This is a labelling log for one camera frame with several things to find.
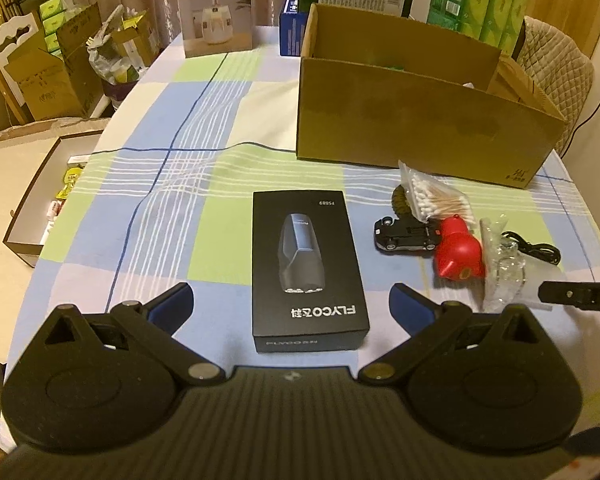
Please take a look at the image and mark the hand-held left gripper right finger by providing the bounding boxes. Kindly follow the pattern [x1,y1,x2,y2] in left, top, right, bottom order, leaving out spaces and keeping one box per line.
[357,282,552,387]

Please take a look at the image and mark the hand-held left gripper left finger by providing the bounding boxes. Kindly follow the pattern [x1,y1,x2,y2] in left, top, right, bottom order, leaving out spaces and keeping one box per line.
[34,282,226,387]

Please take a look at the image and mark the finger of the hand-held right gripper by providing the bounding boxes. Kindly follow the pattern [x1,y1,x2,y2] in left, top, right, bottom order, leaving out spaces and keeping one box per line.
[537,280,600,312]

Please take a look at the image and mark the black toy car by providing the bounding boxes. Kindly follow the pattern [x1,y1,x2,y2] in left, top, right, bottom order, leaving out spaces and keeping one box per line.
[373,217,442,253]

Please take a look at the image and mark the red plastic toy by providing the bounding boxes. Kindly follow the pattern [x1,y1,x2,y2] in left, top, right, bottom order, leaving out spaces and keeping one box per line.
[433,215,486,282]

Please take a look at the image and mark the black shaver box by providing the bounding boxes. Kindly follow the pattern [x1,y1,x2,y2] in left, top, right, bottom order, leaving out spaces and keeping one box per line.
[251,190,371,354]

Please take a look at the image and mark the large brown cardboard box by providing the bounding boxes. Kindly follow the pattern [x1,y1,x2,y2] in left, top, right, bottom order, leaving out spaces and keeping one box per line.
[296,3,567,190]

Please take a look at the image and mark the clear crumpled plastic bag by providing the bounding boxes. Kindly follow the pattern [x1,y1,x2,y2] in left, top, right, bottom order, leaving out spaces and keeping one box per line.
[479,214,548,314]

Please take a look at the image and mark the dark brown round object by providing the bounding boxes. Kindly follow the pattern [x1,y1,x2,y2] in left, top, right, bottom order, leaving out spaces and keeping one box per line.
[392,185,417,218]

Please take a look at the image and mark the bag of cotton swabs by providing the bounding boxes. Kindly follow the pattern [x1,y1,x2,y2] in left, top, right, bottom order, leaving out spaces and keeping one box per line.
[398,160,477,224]

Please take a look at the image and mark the shallow brown box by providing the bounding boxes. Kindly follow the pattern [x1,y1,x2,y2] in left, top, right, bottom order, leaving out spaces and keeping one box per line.
[2,130,106,269]

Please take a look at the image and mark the chair with quilted cover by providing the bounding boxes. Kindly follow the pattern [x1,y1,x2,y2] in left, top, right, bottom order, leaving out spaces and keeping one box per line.
[511,16,596,153]

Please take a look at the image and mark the open cardboard box with flaps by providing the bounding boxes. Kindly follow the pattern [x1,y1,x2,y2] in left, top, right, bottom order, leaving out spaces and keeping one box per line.
[0,2,104,123]

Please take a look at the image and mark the small open cardboard box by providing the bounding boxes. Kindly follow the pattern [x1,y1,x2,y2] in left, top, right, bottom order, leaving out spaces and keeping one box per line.
[112,10,162,69]

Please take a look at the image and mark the white humidifier box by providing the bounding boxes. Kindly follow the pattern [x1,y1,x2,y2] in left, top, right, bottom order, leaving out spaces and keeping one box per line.
[174,0,254,59]

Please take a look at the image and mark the blue box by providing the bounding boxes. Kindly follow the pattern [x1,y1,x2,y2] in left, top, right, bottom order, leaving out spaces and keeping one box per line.
[279,0,314,57]

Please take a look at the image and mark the stack of green tissue packs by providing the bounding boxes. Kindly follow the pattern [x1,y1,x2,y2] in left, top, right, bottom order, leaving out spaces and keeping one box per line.
[426,0,532,55]

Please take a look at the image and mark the small green tissue packs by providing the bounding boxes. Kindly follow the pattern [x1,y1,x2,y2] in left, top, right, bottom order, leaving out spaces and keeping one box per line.
[39,0,89,54]

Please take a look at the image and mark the black usb cable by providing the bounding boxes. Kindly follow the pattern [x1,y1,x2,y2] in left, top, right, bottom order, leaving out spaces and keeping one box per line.
[500,230,564,267]

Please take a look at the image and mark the black power cord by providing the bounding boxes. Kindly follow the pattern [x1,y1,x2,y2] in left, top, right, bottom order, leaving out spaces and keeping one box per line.
[555,57,600,155]

